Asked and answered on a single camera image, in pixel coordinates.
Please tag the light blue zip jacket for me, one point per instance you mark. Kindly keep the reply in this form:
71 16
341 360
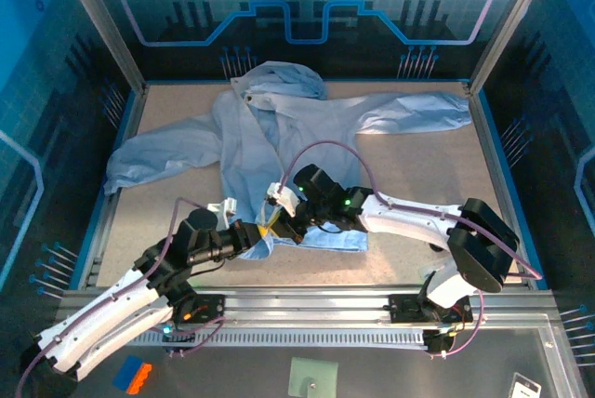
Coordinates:
260 128

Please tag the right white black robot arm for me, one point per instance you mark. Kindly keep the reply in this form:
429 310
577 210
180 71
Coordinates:
409 216

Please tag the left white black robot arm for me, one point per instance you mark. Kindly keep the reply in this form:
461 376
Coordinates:
107 319

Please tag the pale green square plate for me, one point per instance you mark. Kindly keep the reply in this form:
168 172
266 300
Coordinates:
311 372

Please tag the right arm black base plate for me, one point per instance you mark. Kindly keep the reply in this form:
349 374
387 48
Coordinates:
404 307

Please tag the blue and orange block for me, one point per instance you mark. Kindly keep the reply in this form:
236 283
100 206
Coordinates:
132 374

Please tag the aluminium frame post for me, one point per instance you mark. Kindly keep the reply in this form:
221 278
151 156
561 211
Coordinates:
513 21
100 21

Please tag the aluminium mounting rail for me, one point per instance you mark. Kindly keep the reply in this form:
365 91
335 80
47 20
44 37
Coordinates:
307 302

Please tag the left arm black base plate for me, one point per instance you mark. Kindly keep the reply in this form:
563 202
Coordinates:
207 307

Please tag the white black label card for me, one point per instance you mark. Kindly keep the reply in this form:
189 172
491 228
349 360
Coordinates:
524 388

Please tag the clear plastic wrapper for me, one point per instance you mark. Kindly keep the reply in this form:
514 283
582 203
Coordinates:
430 273

